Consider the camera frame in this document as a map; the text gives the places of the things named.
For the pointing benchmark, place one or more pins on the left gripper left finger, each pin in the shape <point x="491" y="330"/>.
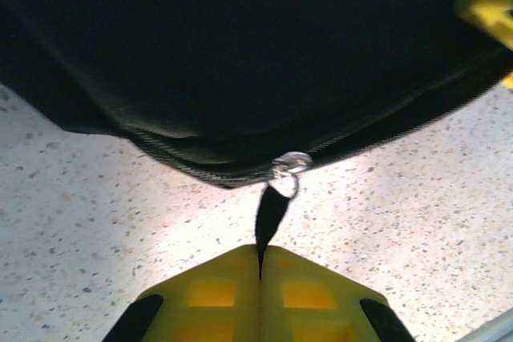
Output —
<point x="248" y="318"/>

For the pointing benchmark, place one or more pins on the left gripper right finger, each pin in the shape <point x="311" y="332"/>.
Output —
<point x="272" y="318"/>

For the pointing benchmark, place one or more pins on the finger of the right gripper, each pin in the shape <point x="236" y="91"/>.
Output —
<point x="510" y="82"/>
<point x="489" y="1"/>

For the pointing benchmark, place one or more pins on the black student backpack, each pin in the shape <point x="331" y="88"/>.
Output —
<point x="200" y="57"/>

